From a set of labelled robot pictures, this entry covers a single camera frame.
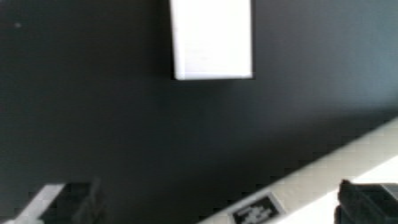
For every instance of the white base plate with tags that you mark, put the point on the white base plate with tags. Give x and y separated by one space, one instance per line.
363 162

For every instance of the white desk leg block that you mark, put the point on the white desk leg block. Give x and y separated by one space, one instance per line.
212 39

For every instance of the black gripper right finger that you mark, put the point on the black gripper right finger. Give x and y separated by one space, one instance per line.
368 203

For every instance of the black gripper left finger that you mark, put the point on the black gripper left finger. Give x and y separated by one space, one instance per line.
68 203

